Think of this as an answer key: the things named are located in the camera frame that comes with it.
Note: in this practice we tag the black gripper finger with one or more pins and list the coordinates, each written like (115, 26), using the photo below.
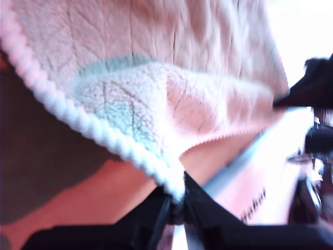
(148, 216)
(312, 83)
(203, 213)

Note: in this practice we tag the pink green fluffy tea towel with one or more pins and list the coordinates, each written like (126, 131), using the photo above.
(130, 65)

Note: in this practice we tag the white board with sticker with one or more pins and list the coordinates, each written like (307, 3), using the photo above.
(273, 169)

